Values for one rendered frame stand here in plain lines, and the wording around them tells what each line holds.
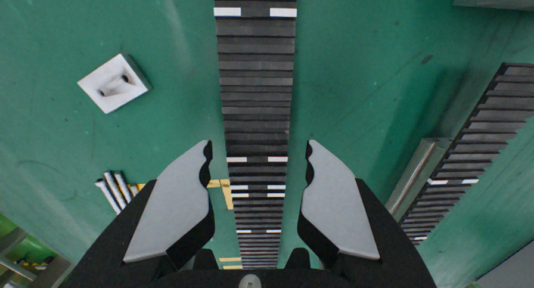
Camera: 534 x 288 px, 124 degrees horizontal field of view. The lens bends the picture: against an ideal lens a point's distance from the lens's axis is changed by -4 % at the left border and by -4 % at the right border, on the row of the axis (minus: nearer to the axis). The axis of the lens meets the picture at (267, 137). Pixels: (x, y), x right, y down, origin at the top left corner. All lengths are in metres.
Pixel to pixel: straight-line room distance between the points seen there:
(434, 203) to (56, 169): 0.43
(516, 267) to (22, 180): 0.88
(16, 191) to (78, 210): 0.08
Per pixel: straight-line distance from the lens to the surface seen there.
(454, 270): 0.63
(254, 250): 0.25
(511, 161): 0.35
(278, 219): 0.19
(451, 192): 0.25
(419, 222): 0.27
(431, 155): 0.23
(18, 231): 2.38
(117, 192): 0.27
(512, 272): 0.69
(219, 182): 0.20
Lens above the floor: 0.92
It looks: 61 degrees down
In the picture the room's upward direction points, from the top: 178 degrees clockwise
